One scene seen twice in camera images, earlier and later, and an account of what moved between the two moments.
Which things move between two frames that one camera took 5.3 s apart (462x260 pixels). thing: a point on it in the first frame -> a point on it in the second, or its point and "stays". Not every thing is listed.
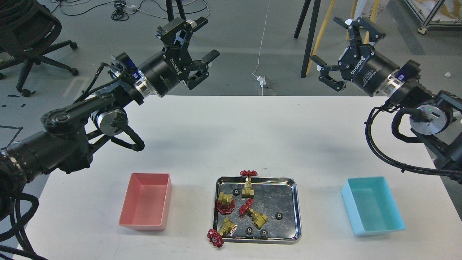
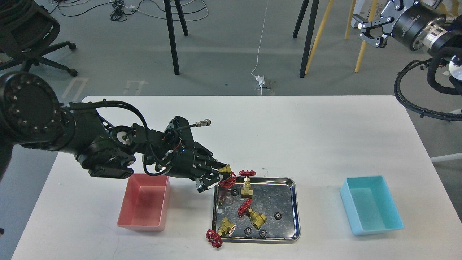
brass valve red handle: x=225 y=204 -> x=230 y=182
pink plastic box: x=147 y=203 stays
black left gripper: x=161 y=74 -> x=194 y=161
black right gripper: x=367 y=68 -> x=417 y=23
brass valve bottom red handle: x=226 y=229 stays
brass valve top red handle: x=248 y=191 stays
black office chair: x=27 y=29 stays
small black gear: x=279 y=216 stays
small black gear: x=263 y=234 stays
